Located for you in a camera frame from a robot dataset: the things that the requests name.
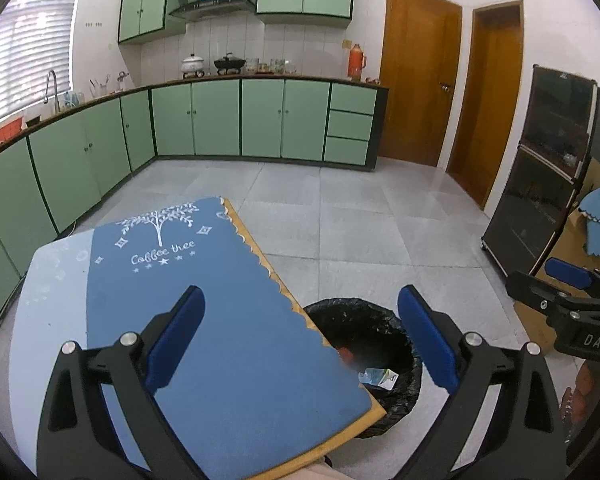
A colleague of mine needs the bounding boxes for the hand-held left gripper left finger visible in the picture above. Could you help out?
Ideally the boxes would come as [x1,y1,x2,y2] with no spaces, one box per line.
[36,285,208,480]

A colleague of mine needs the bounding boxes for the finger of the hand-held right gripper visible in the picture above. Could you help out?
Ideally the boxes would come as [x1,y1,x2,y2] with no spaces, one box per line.
[505,270,600,327]
[545,257,600,294]

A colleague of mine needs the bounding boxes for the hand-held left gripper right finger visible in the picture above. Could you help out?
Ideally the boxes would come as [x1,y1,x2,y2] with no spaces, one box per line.
[391,285,568,480]

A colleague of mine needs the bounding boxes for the trash bin with black bag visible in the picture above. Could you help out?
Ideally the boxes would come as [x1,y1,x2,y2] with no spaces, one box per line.
[302,297,423,438]

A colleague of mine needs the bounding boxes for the green white foil wrapper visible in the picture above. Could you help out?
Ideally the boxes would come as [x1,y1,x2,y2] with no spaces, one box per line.
[357,367,398,392]

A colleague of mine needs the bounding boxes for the person's right hand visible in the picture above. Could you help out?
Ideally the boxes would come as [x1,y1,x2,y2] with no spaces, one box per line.
[561,362,600,443]

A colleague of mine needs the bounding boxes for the cardboard box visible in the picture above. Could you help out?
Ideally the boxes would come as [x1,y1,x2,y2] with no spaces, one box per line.
[517,207,600,361]

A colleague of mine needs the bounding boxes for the dark blue printed tablecloth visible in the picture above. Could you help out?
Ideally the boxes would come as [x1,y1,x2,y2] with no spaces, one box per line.
[85,197,387,480]

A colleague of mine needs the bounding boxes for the black glass cabinet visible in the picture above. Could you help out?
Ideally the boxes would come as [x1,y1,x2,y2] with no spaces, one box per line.
[481,64,600,278]

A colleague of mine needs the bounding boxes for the green base cabinets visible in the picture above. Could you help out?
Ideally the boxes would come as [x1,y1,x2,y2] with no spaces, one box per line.
[0,76,390,346]

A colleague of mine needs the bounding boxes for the closed wooden door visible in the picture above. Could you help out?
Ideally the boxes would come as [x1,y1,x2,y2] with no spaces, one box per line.
[378,0,463,167]

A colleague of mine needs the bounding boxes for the red basin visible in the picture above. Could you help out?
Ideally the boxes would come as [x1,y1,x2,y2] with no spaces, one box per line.
[0,116,25,142]

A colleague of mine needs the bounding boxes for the white pot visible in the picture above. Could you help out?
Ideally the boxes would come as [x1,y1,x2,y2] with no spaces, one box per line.
[181,53,207,78]

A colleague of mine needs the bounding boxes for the black wok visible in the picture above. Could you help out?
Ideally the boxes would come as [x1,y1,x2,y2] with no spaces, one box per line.
[214,52,247,76]

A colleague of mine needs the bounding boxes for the metal faucet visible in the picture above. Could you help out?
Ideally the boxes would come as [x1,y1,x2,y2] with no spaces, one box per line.
[45,70,61,113]

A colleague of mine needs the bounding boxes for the orange thermos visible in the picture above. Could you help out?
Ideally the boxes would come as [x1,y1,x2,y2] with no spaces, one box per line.
[348,42,367,82]

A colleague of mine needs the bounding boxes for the window blinds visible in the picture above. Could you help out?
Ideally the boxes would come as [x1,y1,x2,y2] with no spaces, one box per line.
[0,0,87,131]

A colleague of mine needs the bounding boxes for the range hood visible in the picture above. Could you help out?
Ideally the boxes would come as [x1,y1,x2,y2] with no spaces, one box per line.
[167,0,257,23]

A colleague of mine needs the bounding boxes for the narrow green wall cabinet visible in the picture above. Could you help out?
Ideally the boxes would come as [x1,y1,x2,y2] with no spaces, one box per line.
[117,0,186,45]

